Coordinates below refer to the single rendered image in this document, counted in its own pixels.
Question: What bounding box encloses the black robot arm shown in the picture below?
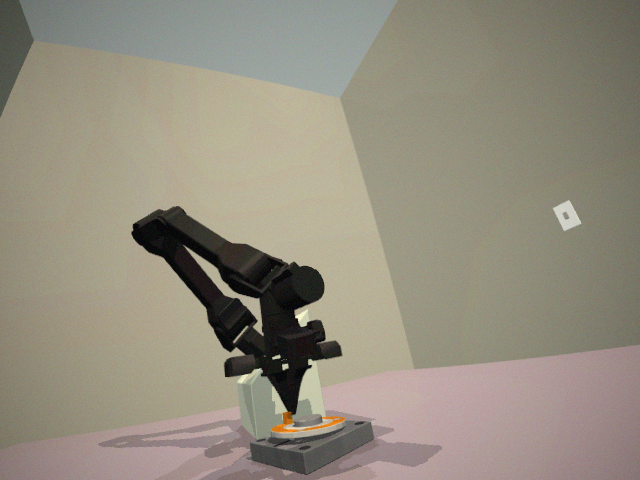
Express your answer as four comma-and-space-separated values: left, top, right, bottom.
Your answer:
131, 206, 326, 360

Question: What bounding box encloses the orange round plate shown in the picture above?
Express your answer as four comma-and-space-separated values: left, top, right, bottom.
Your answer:
270, 412, 347, 439

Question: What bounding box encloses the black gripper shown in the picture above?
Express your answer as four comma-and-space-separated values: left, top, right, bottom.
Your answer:
224, 313, 343, 415

